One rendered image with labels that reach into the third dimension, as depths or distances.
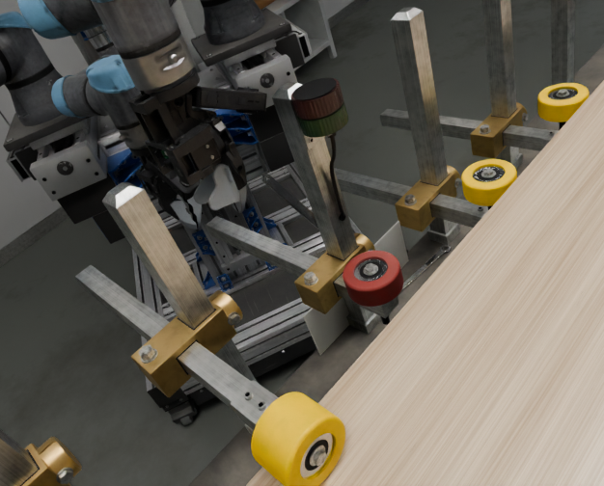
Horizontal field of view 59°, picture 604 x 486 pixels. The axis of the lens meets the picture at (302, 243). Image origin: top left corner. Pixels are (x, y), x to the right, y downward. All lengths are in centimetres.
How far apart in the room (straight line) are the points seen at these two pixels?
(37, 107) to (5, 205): 199
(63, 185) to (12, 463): 80
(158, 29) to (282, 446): 45
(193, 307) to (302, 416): 21
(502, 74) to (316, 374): 65
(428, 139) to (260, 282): 110
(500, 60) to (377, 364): 67
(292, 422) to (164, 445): 140
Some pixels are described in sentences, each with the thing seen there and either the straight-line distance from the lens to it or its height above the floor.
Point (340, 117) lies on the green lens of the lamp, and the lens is 65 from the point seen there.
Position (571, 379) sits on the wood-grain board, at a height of 90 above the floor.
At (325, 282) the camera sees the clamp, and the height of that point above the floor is 87.
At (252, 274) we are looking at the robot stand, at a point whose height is 23.
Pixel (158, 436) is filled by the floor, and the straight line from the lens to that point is 193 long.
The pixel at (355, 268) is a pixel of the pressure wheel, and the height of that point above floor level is 90.
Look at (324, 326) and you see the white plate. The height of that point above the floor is 75.
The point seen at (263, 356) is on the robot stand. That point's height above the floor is 15.
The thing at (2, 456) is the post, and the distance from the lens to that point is 63.
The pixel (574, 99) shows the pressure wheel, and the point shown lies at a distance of 103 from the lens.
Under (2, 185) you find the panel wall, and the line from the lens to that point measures 333.
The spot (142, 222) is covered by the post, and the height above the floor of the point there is 113.
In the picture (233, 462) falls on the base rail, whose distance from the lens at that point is 87.
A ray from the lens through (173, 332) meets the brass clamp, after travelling 68.
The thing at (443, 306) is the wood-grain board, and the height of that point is 90.
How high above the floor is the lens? 140
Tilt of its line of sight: 37 degrees down
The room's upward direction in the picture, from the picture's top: 21 degrees counter-clockwise
